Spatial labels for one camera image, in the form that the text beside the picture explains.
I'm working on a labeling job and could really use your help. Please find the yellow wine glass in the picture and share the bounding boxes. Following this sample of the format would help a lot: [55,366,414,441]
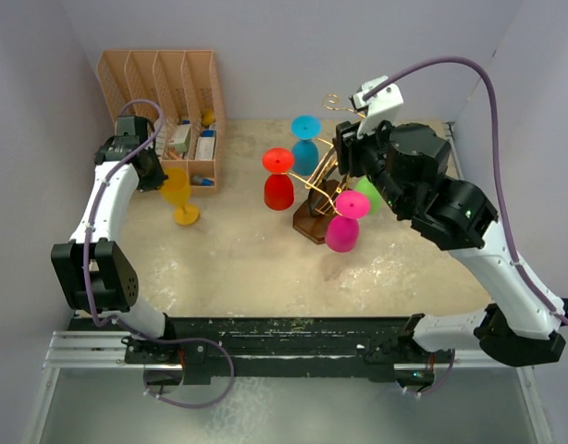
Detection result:
[160,168,200,226]

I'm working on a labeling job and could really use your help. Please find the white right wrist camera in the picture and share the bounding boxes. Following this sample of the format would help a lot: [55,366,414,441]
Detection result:
[350,76,404,139]

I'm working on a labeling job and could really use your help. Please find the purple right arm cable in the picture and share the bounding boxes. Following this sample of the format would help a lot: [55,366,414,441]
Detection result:
[363,55,568,337]

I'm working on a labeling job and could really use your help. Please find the yellow object in organizer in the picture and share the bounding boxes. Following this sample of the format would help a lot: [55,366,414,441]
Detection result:
[202,109,216,129]

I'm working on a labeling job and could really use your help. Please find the blue wine glass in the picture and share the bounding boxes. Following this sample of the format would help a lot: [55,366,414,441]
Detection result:
[290,115,321,177]

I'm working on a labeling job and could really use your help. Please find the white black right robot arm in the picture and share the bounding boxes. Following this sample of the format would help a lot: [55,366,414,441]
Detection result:
[332,121,568,367]

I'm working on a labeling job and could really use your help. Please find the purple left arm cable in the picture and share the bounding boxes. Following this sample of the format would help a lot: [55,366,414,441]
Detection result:
[82,99,167,327]

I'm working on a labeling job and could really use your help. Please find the red wine glass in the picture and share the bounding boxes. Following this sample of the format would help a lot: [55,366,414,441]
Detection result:
[262,147,294,211]

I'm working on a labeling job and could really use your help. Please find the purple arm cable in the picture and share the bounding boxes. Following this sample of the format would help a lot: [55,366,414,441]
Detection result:
[363,55,568,337]
[82,99,167,327]

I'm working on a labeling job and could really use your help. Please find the blue grey battery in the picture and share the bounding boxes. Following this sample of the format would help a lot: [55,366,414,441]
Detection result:
[191,175,215,187]

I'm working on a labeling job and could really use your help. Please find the pink plastic file organizer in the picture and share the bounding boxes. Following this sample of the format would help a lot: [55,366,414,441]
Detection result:
[96,49,227,196]

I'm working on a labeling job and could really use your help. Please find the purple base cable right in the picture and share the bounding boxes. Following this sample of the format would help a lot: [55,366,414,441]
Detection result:
[397,346,456,399]

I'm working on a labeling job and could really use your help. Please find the gold wire wine glass rack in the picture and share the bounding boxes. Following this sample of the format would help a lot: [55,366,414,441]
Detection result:
[291,93,373,246]

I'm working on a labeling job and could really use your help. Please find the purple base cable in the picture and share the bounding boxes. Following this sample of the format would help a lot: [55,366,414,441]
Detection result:
[397,346,456,399]
[121,318,240,412]

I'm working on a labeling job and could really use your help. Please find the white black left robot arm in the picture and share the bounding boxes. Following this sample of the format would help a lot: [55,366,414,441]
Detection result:
[51,115,179,363]

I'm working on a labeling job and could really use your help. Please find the white red box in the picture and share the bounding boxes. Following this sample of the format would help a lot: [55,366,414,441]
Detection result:
[167,123,191,154]

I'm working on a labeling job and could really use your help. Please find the magenta wine glass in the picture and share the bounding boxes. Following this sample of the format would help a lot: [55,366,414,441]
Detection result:
[325,190,370,253]

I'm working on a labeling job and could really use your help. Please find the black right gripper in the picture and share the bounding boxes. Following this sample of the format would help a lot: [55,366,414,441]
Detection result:
[333,110,411,215]

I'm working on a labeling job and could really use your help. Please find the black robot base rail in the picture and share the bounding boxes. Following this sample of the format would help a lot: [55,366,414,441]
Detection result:
[68,314,454,385]

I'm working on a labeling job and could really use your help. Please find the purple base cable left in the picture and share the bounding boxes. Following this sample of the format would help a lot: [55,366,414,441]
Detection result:
[121,318,240,412]

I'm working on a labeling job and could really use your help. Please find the green wine glass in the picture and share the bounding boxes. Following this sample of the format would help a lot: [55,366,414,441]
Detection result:
[353,177,383,216]

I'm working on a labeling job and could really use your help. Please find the white blue box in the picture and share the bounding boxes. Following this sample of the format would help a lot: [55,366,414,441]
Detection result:
[194,129,216,161]

